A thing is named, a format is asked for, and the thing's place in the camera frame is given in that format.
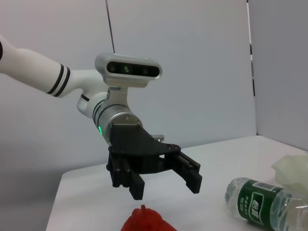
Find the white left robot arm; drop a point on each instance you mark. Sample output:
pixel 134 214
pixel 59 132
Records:
pixel 29 62

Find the pale green glass fruit plate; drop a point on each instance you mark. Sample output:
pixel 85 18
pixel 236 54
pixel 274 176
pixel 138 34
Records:
pixel 293 168

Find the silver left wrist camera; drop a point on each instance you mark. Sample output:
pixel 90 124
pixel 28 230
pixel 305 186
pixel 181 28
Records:
pixel 130 69

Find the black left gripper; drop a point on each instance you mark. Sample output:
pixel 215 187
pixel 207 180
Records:
pixel 134 146

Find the clear green-label water bottle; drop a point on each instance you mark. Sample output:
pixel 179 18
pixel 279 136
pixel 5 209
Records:
pixel 260 204

